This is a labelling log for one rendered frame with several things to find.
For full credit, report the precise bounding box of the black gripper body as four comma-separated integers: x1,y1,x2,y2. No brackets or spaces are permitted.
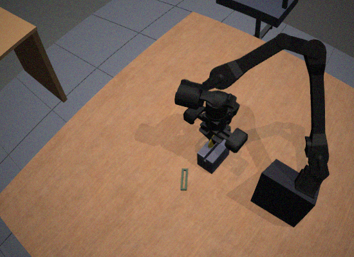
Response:
183,106,248,153

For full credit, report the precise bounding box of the gold coin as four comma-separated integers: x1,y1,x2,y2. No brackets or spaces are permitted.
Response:
208,139,214,148

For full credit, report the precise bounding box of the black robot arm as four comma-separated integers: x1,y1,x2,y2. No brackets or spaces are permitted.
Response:
174,33,330,199

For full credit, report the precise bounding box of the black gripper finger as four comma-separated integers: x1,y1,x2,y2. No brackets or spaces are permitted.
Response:
199,128,213,141
211,135,224,144

